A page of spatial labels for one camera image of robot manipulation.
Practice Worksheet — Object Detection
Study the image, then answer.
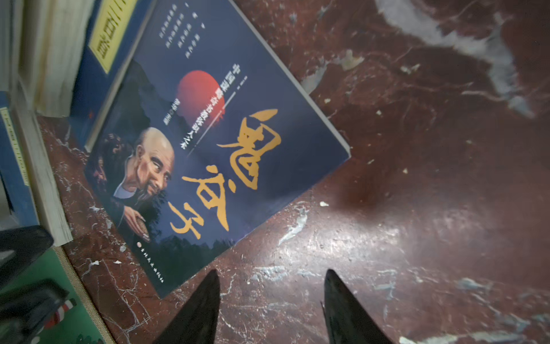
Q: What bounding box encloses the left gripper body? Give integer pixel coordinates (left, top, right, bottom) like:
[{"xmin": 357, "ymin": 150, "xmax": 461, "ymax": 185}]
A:
[{"xmin": 1, "ymin": 225, "xmax": 68, "ymax": 343}]

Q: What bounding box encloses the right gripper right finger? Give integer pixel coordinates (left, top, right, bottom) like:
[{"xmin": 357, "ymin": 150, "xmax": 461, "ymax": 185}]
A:
[{"xmin": 323, "ymin": 269, "xmax": 392, "ymax": 344}]

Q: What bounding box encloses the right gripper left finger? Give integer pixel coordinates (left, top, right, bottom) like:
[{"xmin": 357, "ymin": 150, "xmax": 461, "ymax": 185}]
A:
[{"xmin": 153, "ymin": 269, "xmax": 221, "ymax": 344}]

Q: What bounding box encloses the green burlap Christmas bag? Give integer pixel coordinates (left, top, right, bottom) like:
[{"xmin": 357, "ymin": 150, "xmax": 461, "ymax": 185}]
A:
[{"xmin": 1, "ymin": 248, "xmax": 114, "ymax": 343}]

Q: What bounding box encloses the dark Guiguzi book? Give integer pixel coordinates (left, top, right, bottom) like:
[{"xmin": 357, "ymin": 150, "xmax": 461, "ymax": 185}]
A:
[{"xmin": 85, "ymin": 1, "xmax": 350, "ymax": 298}]

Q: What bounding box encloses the blue book near bag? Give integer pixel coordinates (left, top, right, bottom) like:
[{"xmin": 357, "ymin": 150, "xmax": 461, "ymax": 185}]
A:
[{"xmin": 1, "ymin": 92, "xmax": 73, "ymax": 247}]

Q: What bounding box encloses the blue book top stack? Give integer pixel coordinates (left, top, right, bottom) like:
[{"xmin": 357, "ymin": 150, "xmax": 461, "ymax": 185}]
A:
[{"xmin": 19, "ymin": 1, "xmax": 95, "ymax": 118}]

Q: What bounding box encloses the blue book stack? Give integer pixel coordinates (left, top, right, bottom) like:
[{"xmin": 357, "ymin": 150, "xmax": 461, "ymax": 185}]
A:
[
  {"xmin": 19, "ymin": 1, "xmax": 95, "ymax": 118},
  {"xmin": 70, "ymin": 0, "xmax": 156, "ymax": 152}
]

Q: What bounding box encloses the blue book middle stack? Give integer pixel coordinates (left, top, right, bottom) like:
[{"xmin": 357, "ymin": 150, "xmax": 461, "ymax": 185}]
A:
[{"xmin": 70, "ymin": 0, "xmax": 156, "ymax": 152}]

